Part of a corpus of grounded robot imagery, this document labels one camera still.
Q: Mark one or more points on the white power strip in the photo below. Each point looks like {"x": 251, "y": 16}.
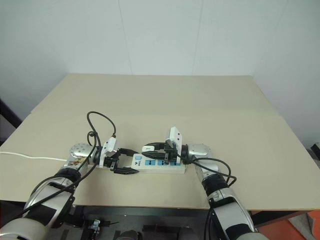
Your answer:
{"x": 150, "y": 169}

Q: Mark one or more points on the grey object at wall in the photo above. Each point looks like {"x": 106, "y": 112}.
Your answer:
{"x": 316, "y": 155}

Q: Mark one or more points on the white charger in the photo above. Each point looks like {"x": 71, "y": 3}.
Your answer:
{"x": 147, "y": 148}

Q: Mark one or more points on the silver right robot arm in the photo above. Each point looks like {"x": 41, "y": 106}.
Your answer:
{"x": 200, "y": 150}

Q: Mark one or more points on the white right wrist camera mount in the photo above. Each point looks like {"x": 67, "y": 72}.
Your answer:
{"x": 175, "y": 136}

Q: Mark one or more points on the small silver metal part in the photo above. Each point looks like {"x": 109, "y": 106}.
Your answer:
{"x": 95, "y": 226}

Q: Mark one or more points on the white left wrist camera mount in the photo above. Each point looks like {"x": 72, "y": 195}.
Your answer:
{"x": 110, "y": 145}

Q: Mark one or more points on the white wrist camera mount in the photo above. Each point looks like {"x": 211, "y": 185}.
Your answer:
{"x": 175, "y": 136}
{"x": 110, "y": 145}

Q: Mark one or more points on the black furniture edge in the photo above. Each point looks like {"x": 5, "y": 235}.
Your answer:
{"x": 10, "y": 112}

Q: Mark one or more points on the dark rounded shape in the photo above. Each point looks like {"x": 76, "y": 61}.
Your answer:
{"x": 130, "y": 235}

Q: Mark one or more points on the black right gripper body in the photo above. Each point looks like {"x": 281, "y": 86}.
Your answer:
{"x": 170, "y": 153}

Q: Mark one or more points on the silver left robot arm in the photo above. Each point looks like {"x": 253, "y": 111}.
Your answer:
{"x": 37, "y": 200}

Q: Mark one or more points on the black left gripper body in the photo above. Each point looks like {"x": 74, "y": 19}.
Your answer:
{"x": 112, "y": 163}

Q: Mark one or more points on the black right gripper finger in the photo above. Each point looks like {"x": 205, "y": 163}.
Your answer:
{"x": 157, "y": 154}
{"x": 157, "y": 145}

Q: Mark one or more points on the orange metal frame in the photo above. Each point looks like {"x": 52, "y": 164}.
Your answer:
{"x": 307, "y": 225}

